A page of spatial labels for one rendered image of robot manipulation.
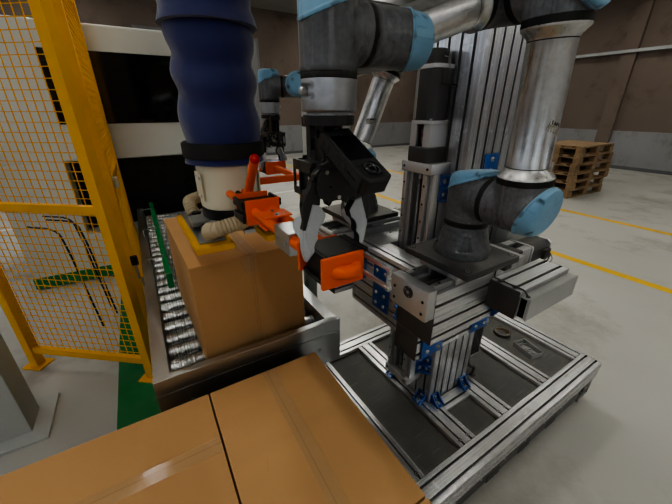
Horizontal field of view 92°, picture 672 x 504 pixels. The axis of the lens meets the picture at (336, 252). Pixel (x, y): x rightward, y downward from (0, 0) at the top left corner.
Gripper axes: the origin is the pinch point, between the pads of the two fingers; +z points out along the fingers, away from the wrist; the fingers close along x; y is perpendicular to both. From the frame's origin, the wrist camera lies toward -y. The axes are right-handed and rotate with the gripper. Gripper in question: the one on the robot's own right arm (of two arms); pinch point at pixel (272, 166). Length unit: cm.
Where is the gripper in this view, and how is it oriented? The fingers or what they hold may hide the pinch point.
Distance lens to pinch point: 141.2
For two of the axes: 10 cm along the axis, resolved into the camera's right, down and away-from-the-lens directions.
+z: -0.1, 9.1, 4.1
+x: 8.5, -2.1, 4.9
